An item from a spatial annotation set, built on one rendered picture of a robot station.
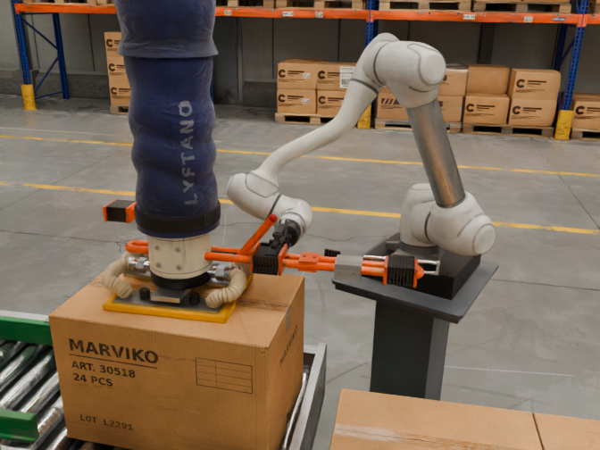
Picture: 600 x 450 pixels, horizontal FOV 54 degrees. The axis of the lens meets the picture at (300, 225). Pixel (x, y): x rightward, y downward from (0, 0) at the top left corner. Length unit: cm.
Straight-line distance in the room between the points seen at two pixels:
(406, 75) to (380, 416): 102
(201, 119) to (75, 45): 1014
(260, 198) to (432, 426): 86
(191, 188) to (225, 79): 890
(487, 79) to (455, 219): 717
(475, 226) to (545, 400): 129
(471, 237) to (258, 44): 848
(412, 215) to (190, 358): 101
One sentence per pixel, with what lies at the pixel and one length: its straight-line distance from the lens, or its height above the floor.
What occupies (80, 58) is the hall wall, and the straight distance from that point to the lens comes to 1153.
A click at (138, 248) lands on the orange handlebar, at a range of 166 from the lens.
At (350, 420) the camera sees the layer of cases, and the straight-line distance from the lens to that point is 186.
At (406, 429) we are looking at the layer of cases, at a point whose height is 54.
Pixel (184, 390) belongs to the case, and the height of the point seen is 78.
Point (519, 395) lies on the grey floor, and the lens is 304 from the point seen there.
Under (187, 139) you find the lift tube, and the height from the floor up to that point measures 141.
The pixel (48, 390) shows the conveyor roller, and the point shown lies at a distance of 211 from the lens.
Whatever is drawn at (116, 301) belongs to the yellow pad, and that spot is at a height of 97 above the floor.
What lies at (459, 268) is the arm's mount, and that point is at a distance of 218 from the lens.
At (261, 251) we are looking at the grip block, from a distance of 157.
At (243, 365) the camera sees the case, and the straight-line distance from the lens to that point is 148.
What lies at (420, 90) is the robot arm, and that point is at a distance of 175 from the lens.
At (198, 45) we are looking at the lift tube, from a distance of 143.
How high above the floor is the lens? 173
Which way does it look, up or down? 21 degrees down
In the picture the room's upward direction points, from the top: 1 degrees clockwise
